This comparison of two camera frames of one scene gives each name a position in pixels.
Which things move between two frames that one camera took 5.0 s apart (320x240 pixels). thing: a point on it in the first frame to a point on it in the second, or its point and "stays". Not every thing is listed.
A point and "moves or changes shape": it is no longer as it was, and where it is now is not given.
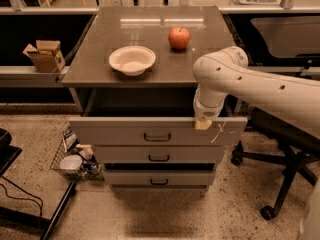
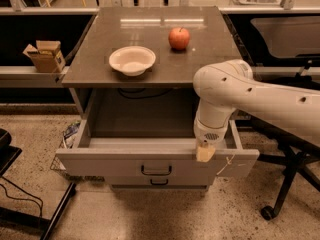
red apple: [179, 38] stays
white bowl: [132, 60] stays
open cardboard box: [46, 56] stays
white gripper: [206, 112] to [207, 134]
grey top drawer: [149, 117] moves or changes shape
